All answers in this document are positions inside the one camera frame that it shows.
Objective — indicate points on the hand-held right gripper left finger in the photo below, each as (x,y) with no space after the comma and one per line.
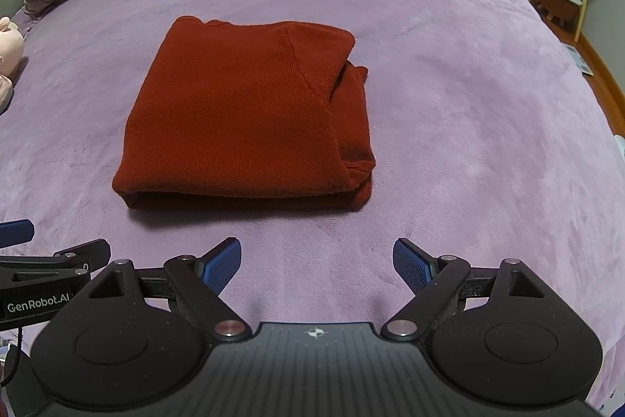
(223,268)

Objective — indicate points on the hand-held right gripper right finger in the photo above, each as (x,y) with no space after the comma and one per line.
(411,268)

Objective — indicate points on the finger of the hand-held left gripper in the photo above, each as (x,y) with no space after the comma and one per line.
(14,231)
(85,253)

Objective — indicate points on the red knit sweater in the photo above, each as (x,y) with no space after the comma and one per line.
(244,114)

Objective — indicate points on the purple bed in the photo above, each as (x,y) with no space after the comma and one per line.
(464,129)

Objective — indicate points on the pink plush toy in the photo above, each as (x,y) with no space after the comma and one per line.
(10,55)

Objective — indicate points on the book on floor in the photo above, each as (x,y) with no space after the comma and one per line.
(578,59)

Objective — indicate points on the wooden stool white top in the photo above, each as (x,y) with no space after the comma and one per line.
(559,1)

